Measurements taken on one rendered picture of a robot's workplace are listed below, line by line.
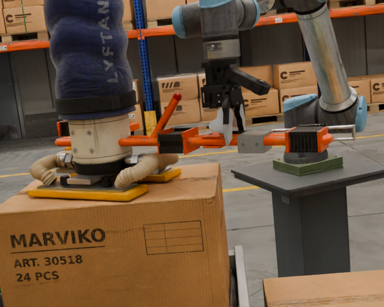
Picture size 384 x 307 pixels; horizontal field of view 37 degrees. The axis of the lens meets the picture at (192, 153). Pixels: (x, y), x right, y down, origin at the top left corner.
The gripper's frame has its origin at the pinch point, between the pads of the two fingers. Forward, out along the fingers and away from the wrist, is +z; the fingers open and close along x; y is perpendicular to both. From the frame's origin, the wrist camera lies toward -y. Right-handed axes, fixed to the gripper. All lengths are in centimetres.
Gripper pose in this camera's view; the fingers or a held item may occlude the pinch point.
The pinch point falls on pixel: (236, 138)
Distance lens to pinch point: 145.9
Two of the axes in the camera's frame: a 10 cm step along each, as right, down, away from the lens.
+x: -4.6, 2.0, -8.7
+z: 1.0, 9.8, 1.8
